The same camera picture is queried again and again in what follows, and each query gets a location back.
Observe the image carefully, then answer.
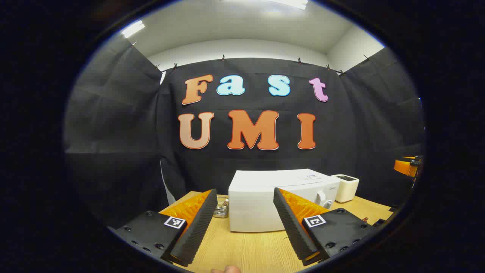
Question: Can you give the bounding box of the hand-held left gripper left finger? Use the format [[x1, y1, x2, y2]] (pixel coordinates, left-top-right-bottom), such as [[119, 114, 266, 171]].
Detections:
[[108, 188, 218, 268]]

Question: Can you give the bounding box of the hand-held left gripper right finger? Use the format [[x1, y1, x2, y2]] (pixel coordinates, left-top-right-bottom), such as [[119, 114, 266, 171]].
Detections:
[[273, 187, 379, 267]]

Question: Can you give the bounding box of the white microwave oven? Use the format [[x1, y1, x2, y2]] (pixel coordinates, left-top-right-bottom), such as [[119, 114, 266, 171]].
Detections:
[[228, 169, 340, 232]]

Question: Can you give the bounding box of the white toaster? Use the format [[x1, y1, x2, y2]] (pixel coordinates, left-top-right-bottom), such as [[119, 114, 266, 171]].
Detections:
[[331, 174, 360, 203]]

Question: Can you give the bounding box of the black backdrop cloth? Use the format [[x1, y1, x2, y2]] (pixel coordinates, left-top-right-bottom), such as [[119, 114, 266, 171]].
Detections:
[[64, 36, 426, 228]]

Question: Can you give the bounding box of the metal wire basket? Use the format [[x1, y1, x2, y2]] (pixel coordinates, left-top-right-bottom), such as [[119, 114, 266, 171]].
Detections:
[[213, 196, 229, 219]]

